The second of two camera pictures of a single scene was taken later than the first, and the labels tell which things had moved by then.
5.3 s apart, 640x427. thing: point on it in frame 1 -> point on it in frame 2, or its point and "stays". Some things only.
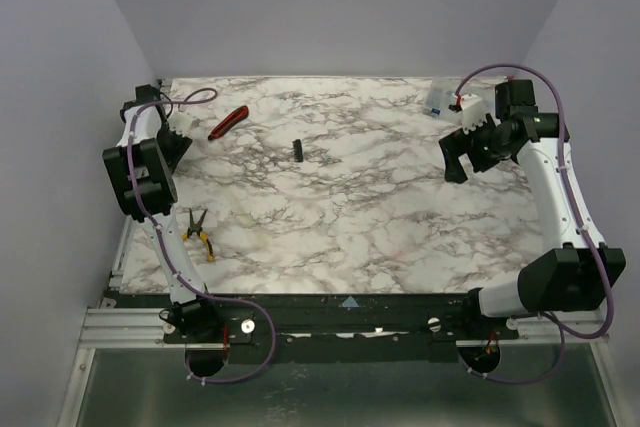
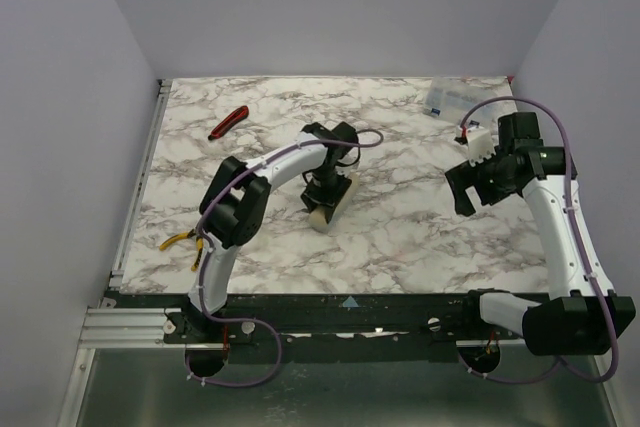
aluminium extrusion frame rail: (124, 328) stays
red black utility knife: (229, 121) stays
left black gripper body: (176, 145) -> (326, 193)
